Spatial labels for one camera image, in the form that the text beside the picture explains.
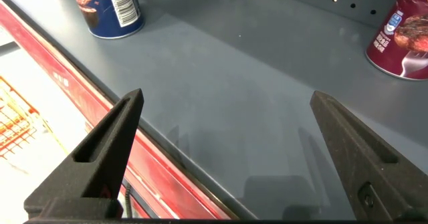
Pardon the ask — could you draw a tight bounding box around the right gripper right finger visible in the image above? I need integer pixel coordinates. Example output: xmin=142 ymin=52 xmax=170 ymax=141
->
xmin=309 ymin=90 xmax=428 ymax=221

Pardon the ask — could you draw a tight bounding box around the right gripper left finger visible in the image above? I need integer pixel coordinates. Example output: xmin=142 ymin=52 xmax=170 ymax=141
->
xmin=23 ymin=88 xmax=145 ymax=220

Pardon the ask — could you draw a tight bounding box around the orange shopping cart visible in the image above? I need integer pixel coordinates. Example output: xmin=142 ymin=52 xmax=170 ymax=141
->
xmin=0 ymin=76 xmax=70 ymax=160

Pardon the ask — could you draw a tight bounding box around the red snack can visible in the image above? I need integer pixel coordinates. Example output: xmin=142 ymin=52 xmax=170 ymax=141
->
xmin=364 ymin=0 xmax=428 ymax=82

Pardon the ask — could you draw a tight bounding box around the blue snack can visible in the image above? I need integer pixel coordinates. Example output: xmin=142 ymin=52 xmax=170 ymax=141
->
xmin=68 ymin=0 xmax=146 ymax=39

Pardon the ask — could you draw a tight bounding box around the black cable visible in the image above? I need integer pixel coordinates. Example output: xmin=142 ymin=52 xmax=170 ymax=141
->
xmin=124 ymin=182 xmax=134 ymax=219

